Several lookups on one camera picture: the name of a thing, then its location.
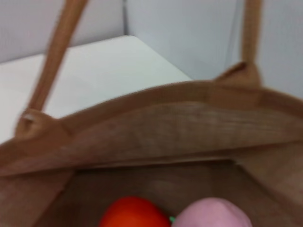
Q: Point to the brown jute handbag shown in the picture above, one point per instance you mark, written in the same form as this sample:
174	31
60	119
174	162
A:
165	132

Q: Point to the orange toy fruit with stem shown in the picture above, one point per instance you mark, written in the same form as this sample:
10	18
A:
132	212

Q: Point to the pink toy peach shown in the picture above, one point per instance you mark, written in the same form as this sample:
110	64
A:
213	212

